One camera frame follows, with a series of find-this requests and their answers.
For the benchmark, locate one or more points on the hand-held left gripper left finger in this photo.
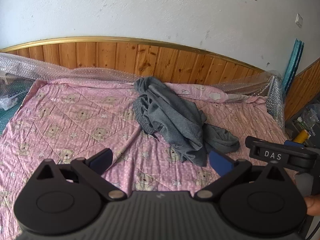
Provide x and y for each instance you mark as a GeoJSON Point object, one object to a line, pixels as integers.
{"type": "Point", "coordinates": [101, 161]}

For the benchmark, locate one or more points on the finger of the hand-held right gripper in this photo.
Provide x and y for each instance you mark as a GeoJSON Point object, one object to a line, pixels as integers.
{"type": "Point", "coordinates": [294, 144]}

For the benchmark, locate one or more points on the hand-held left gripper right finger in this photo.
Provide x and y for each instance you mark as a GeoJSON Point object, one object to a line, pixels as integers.
{"type": "Point", "coordinates": [220, 163]}

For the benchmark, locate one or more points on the grey sweat pants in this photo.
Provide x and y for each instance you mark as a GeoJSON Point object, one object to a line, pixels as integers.
{"type": "Point", "coordinates": [172, 120]}

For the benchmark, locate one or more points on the person's right hand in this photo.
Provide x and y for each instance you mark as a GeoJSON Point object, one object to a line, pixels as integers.
{"type": "Point", "coordinates": [313, 205]}

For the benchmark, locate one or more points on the yellow cylinder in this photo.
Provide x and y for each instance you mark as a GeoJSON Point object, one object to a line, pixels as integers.
{"type": "Point", "coordinates": [302, 136]}

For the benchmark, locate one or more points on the crumpled clear plastic packets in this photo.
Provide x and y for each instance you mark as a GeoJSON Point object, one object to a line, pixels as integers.
{"type": "Point", "coordinates": [311, 116]}

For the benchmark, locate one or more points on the pink bear print blanket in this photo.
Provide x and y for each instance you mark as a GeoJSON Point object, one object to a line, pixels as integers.
{"type": "Point", "coordinates": [75, 120]}

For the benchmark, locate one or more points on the clear bubble wrap sheet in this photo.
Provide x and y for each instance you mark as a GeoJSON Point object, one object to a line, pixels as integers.
{"type": "Point", "coordinates": [75, 71]}

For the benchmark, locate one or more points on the green mattress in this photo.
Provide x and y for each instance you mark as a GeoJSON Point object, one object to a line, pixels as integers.
{"type": "Point", "coordinates": [10, 118]}

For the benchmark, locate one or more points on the white plastic bag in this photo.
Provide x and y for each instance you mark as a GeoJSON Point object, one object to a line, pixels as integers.
{"type": "Point", "coordinates": [8, 101]}

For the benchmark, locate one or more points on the white wall switch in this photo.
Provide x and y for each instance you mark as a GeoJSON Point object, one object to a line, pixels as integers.
{"type": "Point", "coordinates": [299, 20]}

